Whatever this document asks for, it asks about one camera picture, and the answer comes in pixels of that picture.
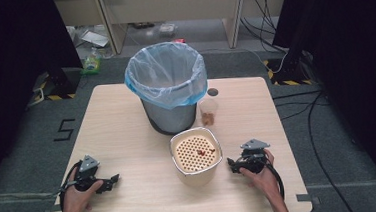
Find white paper sheet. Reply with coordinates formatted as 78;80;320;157
79;27;111;50

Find brown food bits in cup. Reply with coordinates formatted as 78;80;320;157
201;111;216;127

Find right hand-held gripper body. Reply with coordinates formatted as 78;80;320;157
234;137;273;176

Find green plastic bottle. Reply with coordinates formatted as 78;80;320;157
79;46;104;76

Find square metal-rimmed container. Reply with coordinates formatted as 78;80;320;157
168;125;226;189

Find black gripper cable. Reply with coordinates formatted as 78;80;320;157
56;161;86;212
265;160;287;202

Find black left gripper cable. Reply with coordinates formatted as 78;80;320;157
56;161;86;212

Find person's right hand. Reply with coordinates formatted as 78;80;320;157
238;147;283;202

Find grey trash bin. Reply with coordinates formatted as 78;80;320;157
140;94;200;138

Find clear plastic box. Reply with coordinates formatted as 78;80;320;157
157;23;178;36

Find cream perforated strainer insert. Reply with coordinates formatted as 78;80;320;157
171;132;223;175

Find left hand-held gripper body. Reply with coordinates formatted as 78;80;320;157
73;154;107;194

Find long black floor cable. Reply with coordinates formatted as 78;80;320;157
304;88;348;212

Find black stand base striped tape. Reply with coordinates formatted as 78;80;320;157
262;50;315;89
30;66;85;104

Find black outlet cables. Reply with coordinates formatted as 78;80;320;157
238;0;290;57

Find blue plastic bin bag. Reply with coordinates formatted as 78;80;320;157
122;39;211;113

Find person's left hand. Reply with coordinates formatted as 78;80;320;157
60;179;106;212

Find black curtain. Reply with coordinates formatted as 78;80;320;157
0;0;93;197
268;0;376;211

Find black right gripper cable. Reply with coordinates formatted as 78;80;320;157
265;160;287;202

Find red food scraps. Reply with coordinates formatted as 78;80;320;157
195;147;218;158

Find white floor cable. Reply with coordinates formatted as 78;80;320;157
201;43;291;80

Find clear plastic cup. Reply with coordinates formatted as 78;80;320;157
198;97;219;127

